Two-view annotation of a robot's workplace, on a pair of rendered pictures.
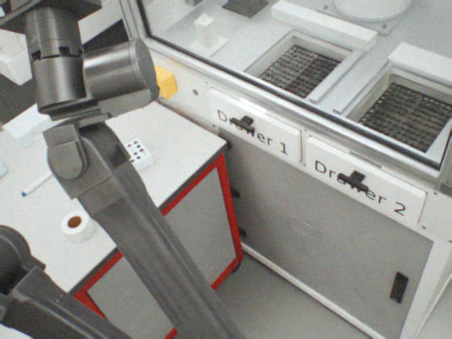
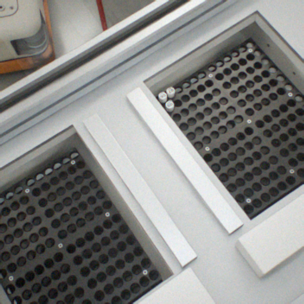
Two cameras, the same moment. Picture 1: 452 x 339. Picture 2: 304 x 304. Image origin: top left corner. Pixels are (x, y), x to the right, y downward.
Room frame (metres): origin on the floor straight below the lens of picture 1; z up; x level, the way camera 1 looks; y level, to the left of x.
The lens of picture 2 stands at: (0.96, -0.51, 1.55)
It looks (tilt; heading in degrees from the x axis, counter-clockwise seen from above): 69 degrees down; 107
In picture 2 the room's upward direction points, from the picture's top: 8 degrees counter-clockwise
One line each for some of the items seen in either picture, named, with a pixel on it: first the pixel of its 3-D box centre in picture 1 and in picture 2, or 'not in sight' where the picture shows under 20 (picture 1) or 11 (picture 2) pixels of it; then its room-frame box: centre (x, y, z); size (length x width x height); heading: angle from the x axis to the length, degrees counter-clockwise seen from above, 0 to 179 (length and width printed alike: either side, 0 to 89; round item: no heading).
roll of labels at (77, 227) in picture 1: (77, 226); not in sight; (0.72, 0.43, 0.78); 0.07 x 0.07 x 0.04
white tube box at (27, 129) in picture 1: (31, 126); not in sight; (1.12, 0.62, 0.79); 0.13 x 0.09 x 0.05; 133
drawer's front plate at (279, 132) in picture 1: (253, 124); not in sight; (0.88, -0.05, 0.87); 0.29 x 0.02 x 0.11; 44
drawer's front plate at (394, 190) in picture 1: (360, 180); not in sight; (0.66, -0.26, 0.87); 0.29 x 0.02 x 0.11; 44
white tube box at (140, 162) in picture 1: (126, 161); not in sight; (0.92, 0.31, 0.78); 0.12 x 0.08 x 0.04; 118
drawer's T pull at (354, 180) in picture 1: (355, 178); not in sight; (0.64, -0.24, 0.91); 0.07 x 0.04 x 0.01; 44
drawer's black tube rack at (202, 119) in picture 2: not in sight; (246, 130); (1.02, -0.19, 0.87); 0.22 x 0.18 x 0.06; 134
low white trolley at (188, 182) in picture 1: (119, 228); not in sight; (0.97, 0.45, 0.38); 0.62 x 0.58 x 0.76; 44
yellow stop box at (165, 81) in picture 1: (161, 82); not in sight; (1.11, 0.19, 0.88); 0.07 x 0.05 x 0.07; 44
